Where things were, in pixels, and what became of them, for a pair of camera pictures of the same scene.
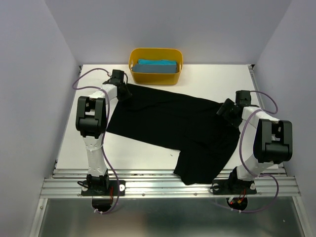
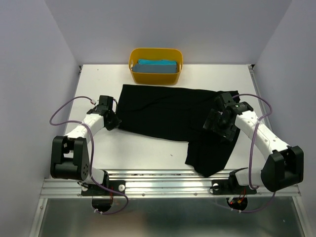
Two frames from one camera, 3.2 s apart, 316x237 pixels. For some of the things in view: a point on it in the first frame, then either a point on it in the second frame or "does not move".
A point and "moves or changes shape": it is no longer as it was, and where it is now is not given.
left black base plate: (112, 190) does not move
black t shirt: (208, 140) moves or changes shape
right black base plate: (233, 187) does not move
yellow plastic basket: (175, 54) does not move
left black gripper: (127, 96) -> (115, 124)
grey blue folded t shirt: (155, 68) does not move
